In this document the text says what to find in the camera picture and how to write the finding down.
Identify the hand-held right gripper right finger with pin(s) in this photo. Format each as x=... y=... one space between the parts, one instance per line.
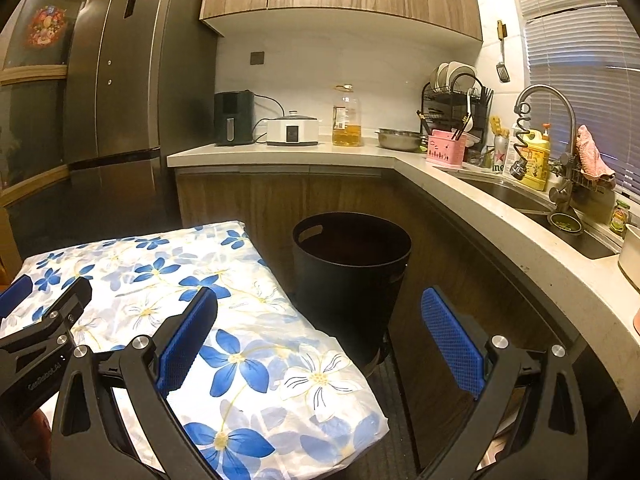
x=452 y=342

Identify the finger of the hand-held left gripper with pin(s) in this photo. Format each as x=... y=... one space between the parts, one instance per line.
x=14 y=292
x=70 y=297

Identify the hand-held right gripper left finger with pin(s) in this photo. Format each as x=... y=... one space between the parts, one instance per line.
x=185 y=342

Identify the black trash bin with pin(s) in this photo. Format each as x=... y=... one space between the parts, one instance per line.
x=345 y=290

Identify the orange wooden chair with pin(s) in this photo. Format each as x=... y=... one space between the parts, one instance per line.
x=7 y=250

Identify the blue floral blanket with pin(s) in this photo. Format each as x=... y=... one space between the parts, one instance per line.
x=260 y=360

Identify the steel sink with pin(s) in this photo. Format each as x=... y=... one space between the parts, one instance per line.
x=505 y=195

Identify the sink drain strainer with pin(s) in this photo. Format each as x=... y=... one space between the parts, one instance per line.
x=565 y=222

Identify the beer can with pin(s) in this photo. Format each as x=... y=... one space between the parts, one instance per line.
x=500 y=157

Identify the pink utensil holder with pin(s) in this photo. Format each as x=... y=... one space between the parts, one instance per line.
x=445 y=150

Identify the white pot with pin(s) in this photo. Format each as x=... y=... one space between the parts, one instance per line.
x=631 y=260

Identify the yellow detergent bottle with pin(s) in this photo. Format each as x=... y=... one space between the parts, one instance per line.
x=536 y=160

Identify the metal sink rack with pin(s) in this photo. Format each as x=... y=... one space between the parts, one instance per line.
x=582 y=180

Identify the steel basin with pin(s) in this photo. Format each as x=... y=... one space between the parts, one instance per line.
x=397 y=141

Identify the glass jar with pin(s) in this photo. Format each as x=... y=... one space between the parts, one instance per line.
x=620 y=216

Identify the wooden glass door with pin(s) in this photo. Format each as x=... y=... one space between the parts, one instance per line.
x=30 y=72

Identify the dark steel refrigerator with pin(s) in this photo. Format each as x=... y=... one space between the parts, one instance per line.
x=135 y=85

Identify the white ladle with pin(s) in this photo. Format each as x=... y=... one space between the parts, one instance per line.
x=468 y=117

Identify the black air fryer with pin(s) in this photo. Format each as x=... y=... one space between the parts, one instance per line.
x=232 y=115

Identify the cooking oil bottle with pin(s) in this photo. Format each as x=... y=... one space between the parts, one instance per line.
x=346 y=132

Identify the white electric cooker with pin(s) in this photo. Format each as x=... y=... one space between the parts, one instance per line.
x=292 y=132

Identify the pink cloth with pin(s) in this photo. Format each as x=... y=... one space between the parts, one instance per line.
x=592 y=152

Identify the black dish rack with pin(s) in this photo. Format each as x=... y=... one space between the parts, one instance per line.
x=445 y=105

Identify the white plate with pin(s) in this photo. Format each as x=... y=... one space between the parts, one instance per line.
x=461 y=74
x=441 y=76

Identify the red door decoration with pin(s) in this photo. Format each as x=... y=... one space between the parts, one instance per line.
x=47 y=27

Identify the steel faucet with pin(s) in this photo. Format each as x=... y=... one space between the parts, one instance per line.
x=545 y=88

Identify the hanging metal spatula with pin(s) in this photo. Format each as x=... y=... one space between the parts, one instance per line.
x=503 y=72

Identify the window blinds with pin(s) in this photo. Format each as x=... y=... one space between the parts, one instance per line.
x=585 y=35

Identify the dark wall socket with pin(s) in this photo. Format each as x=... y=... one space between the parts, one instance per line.
x=256 y=58

